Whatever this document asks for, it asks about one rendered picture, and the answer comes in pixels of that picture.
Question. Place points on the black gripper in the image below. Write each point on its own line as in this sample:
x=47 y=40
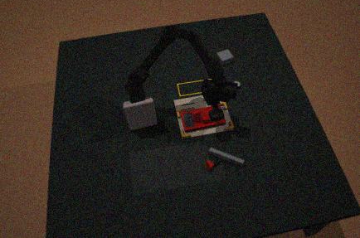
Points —
x=216 y=113

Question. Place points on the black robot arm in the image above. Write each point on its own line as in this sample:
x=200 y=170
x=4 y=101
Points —
x=217 y=85

